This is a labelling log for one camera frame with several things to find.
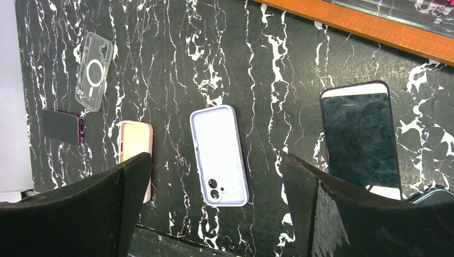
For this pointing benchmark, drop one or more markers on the orange wooden shelf rack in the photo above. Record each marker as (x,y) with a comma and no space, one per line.
(403,37)

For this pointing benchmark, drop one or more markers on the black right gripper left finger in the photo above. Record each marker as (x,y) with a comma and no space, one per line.
(95,216)

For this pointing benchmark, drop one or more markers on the dark purple phone case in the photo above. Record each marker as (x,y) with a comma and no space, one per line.
(62,126)

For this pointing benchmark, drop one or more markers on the black screen smartphone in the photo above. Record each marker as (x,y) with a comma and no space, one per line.
(360,137)

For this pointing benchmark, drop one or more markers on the pink phone case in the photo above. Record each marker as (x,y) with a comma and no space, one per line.
(134,138)

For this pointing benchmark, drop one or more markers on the clear magsafe phone case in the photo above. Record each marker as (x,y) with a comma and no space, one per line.
(92,79)

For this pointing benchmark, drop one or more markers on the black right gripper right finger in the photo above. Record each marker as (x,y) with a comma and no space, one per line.
(332,217)

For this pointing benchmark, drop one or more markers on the dark teal phone case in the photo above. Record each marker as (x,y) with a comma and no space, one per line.
(433,196)

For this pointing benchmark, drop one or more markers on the lavender phone case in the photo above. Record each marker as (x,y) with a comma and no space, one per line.
(219,157)

